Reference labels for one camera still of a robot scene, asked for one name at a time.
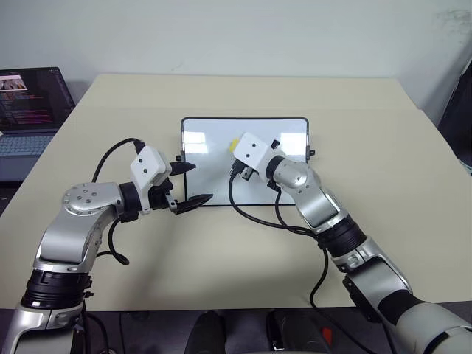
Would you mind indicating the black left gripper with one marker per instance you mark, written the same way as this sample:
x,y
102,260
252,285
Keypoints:
x,y
160,195

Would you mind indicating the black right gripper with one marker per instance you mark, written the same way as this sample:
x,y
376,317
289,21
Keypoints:
x,y
241,172

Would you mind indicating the yellow eraser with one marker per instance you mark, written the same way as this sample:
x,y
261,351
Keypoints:
x,y
233,145

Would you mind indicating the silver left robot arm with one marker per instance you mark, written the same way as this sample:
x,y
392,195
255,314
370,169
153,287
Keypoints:
x,y
79,221

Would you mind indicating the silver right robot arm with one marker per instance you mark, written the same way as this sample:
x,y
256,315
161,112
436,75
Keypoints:
x,y
317,206

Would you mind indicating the small black-framed whiteboard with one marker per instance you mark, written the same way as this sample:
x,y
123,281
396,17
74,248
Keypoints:
x,y
210,166

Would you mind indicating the dark rounded shape red mark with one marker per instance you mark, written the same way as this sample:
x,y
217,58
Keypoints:
x,y
295,332

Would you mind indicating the open grey laptop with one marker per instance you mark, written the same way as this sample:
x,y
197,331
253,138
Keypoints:
x,y
27,110

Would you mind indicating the black chair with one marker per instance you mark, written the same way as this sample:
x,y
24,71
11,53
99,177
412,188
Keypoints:
x,y
457,110

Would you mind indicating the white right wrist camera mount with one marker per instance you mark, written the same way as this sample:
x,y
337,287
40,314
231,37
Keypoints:
x,y
252,149

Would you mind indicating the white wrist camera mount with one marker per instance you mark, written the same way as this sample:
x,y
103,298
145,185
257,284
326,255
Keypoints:
x,y
252,149
147,166

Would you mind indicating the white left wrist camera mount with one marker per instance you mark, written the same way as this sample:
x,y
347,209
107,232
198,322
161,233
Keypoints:
x,y
147,166

